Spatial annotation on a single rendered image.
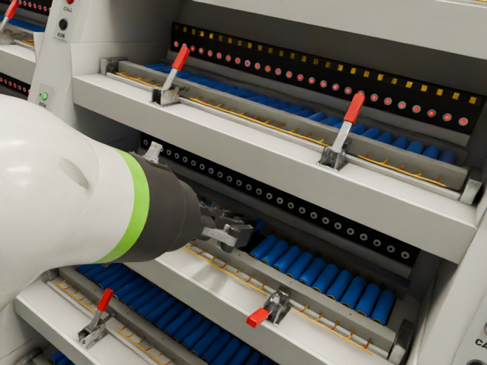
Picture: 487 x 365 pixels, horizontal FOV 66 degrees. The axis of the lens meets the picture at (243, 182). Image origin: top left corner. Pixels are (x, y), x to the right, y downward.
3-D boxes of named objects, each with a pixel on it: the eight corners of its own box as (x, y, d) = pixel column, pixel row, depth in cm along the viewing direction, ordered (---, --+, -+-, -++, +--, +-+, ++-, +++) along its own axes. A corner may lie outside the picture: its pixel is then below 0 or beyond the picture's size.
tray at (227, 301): (383, 431, 41) (414, 374, 36) (42, 211, 66) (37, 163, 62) (414, 319, 56) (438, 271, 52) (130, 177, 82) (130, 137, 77)
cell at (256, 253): (266, 235, 60) (244, 253, 55) (275, 234, 59) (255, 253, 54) (269, 245, 60) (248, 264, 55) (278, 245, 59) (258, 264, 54)
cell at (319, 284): (336, 277, 55) (320, 301, 50) (325, 271, 56) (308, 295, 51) (340, 266, 54) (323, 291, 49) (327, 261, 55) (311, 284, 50)
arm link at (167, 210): (40, 242, 32) (114, 295, 28) (94, 116, 32) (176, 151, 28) (93, 243, 37) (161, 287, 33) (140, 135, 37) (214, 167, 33)
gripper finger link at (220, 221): (191, 200, 40) (201, 206, 39) (240, 214, 50) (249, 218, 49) (176, 235, 40) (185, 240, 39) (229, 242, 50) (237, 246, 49)
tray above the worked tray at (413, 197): (459, 265, 38) (526, 137, 31) (72, 103, 63) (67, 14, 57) (469, 196, 54) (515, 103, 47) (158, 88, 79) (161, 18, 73)
